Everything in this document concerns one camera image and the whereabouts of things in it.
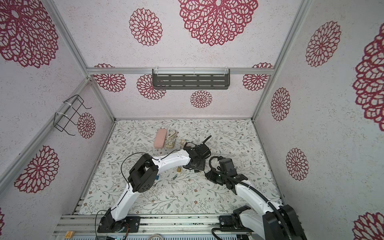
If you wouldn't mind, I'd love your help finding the black wire wall rack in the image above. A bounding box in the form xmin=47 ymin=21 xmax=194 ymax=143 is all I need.
xmin=53 ymin=94 xmax=92 ymax=136

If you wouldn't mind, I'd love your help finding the patterned cream pouch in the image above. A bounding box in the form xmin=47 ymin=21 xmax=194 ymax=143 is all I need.
xmin=165 ymin=130 xmax=178 ymax=149

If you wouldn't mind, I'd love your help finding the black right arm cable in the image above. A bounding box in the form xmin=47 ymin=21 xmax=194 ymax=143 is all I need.
xmin=208 ymin=155 xmax=293 ymax=240

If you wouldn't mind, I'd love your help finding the dark grey wall shelf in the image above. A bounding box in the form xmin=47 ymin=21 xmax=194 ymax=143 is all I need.
xmin=152 ymin=69 xmax=231 ymax=90

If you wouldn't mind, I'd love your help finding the pink rectangular case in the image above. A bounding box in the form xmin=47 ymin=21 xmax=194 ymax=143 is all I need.
xmin=154 ymin=129 xmax=167 ymax=149

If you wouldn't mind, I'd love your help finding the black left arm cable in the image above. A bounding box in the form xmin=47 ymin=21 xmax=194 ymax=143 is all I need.
xmin=94 ymin=134 xmax=212 ymax=233

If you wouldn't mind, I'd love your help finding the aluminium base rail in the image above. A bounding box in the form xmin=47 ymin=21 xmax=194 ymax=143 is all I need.
xmin=51 ymin=214 xmax=223 ymax=240

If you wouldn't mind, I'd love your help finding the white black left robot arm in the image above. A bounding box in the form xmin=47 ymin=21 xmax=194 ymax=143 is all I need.
xmin=96 ymin=143 xmax=211 ymax=233

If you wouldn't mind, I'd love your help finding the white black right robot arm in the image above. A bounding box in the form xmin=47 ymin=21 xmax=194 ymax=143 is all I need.
xmin=206 ymin=156 xmax=307 ymax=240

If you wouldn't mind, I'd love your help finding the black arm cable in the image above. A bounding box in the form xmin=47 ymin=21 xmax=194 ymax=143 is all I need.
xmin=208 ymin=155 xmax=293 ymax=240
xmin=94 ymin=134 xmax=212 ymax=233

